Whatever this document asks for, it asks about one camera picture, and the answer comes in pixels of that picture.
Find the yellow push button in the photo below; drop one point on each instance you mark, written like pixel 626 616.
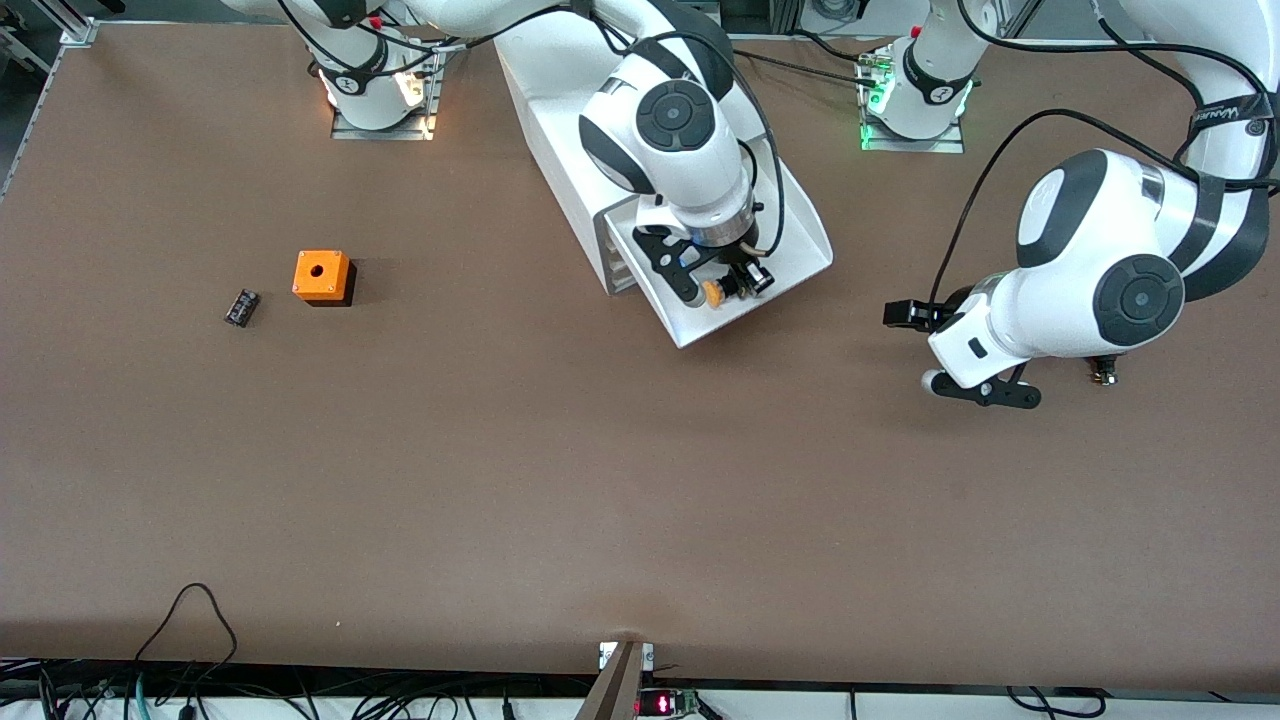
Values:
pixel 714 294

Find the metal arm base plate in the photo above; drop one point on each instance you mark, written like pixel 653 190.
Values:
pixel 940 146
pixel 380 134

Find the red display module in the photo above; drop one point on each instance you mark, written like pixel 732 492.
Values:
pixel 660 703

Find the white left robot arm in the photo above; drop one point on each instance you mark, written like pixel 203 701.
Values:
pixel 1080 290

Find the small black contact part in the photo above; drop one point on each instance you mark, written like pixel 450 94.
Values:
pixel 1103 373

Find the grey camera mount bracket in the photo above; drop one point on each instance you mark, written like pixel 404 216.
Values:
pixel 615 690

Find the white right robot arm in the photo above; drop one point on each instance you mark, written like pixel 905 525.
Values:
pixel 680 150

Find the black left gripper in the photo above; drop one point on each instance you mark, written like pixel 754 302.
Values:
pixel 943 312

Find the orange button box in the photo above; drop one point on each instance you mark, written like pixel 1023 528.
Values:
pixel 318 275

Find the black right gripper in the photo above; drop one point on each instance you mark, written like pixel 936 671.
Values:
pixel 737 266

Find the aluminium frame corner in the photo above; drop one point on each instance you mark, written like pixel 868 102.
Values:
pixel 80 32

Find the small black terminal block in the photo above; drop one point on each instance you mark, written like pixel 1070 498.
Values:
pixel 242 308

